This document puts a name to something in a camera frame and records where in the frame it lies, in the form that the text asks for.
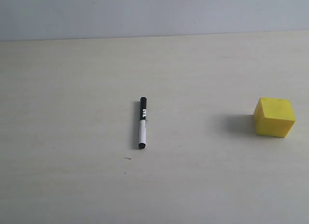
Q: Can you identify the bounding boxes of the black white marker pen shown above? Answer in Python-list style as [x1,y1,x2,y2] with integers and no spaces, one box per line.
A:
[138,97,147,149]

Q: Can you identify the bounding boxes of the yellow foam cube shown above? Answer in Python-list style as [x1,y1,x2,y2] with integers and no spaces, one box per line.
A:
[253,97,296,138]

